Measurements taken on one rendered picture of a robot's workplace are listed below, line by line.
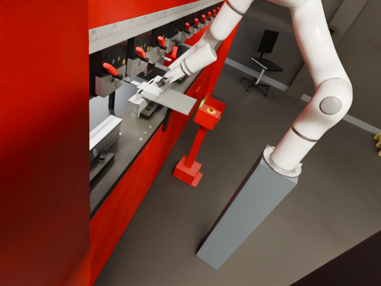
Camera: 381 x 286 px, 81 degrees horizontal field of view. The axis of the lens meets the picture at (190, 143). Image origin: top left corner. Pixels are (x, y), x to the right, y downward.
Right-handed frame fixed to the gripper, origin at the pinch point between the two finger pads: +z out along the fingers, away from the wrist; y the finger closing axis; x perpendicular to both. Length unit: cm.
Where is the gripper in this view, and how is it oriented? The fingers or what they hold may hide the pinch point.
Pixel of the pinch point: (162, 81)
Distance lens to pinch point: 123.7
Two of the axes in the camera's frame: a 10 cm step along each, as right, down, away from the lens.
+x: 5.3, 7.7, 3.7
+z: -8.0, 3.1, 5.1
